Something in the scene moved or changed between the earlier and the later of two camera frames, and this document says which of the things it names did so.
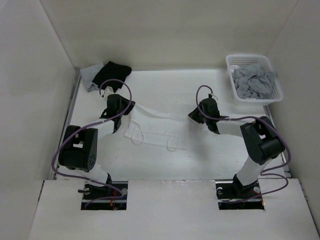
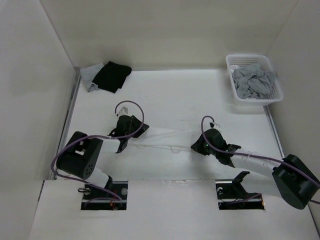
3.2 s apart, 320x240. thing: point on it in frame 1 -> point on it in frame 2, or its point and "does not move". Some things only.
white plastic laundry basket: [254, 79] does not move
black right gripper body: [199, 117] -> [203, 148]
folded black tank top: [112, 71] does not move
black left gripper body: [124, 106] -> [134, 126]
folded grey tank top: [88, 73] does not move
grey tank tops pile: [252, 81] does not move
